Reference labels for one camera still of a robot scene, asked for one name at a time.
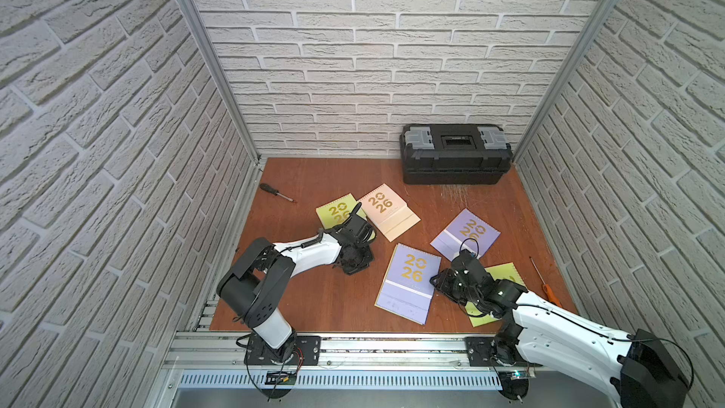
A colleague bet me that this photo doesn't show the black handled screwdriver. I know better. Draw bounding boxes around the black handled screwdriver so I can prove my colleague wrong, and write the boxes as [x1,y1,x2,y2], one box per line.
[259,183,296,203]

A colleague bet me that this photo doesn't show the green calendar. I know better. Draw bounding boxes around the green calendar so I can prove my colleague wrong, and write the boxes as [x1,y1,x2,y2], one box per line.
[315,194,358,229]
[464,263,526,328]

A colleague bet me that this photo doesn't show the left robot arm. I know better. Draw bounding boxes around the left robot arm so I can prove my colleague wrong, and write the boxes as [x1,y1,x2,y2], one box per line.
[216,202,375,361]

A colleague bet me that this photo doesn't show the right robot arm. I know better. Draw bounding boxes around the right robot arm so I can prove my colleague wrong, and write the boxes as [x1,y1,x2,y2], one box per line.
[430,249,694,407]

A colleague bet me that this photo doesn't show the purple calendar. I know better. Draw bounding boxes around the purple calendar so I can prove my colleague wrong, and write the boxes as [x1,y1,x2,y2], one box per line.
[375,244,442,325]
[430,209,500,261]

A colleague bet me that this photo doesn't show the black plastic toolbox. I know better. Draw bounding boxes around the black plastic toolbox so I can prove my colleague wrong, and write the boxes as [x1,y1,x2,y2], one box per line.
[400,124,514,185]

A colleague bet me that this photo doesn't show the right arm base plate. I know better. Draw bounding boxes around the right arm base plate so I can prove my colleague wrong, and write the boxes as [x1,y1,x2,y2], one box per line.
[464,336,515,366]

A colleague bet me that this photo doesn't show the pink calendar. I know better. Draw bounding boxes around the pink calendar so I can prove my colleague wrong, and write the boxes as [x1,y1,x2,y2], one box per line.
[359,183,420,242]

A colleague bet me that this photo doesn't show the orange handled screwdriver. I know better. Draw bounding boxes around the orange handled screwdriver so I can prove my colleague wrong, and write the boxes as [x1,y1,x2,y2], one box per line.
[530,257,563,308]

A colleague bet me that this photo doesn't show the aluminium mounting rail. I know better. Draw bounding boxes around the aluminium mounting rail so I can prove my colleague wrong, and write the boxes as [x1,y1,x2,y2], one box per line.
[163,329,568,374]

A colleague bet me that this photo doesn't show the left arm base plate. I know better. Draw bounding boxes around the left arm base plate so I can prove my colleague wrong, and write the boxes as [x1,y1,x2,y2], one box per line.
[245,334,322,366]

